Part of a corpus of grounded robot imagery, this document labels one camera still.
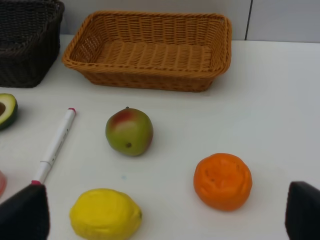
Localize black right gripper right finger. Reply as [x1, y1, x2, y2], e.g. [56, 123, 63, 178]
[285, 181, 320, 240]

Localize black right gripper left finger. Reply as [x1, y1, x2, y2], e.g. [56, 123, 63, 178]
[0, 184, 50, 240]

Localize white marker pink caps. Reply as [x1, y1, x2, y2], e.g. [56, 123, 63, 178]
[31, 108, 76, 185]

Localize yellow lemon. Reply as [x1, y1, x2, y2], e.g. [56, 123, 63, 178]
[69, 188, 143, 240]

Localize orange mandarin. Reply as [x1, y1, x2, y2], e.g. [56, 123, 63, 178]
[193, 153, 253, 212]

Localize green red pear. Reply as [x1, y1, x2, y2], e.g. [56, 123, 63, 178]
[105, 106, 154, 156]

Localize pink bottle white cap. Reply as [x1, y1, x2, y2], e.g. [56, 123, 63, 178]
[0, 171, 7, 197]

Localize halved avocado with pit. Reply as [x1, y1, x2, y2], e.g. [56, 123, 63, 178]
[0, 93, 18, 131]

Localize dark brown wicker basket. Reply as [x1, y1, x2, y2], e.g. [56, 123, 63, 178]
[0, 0, 65, 88]

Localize orange wicker basket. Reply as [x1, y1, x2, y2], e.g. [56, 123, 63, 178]
[62, 10, 232, 92]

